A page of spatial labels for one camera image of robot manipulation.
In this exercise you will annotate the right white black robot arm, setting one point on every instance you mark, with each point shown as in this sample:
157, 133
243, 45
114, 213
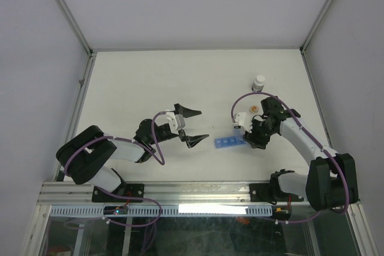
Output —
331, 182

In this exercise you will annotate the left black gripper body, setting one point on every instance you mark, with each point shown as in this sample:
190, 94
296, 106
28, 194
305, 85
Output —
163, 136

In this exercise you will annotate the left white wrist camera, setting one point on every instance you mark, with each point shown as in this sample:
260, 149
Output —
176, 121

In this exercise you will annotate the aluminium frame post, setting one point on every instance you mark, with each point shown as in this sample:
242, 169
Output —
73, 24
316, 24

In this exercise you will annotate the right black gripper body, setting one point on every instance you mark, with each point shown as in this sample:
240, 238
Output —
261, 128

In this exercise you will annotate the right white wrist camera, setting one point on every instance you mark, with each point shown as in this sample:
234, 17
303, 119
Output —
243, 121

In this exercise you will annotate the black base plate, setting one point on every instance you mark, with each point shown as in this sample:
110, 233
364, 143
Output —
260, 192
131, 192

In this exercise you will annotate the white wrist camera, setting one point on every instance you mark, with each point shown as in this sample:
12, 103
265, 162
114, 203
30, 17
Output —
243, 121
176, 121

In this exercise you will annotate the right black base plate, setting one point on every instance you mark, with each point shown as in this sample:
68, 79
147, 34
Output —
260, 192

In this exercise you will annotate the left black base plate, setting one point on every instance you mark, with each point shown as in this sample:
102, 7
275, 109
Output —
131, 192

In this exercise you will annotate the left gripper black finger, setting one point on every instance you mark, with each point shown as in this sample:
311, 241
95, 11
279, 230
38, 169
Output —
185, 112
192, 141

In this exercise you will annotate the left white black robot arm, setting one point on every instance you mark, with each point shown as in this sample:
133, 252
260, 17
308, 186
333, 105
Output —
83, 157

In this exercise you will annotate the aluminium mounting rail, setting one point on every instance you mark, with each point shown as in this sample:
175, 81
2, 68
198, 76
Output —
68, 193

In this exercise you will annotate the right aluminium frame post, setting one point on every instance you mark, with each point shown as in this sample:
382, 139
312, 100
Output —
316, 24

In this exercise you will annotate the blue weekly pill organizer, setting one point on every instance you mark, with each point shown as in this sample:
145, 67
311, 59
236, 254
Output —
236, 139

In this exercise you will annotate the grey slotted cable duct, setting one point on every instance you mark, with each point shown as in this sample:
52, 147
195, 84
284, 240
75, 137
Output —
165, 211

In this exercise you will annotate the left aluminium frame post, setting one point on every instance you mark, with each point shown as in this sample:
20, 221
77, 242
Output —
73, 24

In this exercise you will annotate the clear bottle cap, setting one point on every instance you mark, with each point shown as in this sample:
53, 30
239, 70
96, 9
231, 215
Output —
254, 109

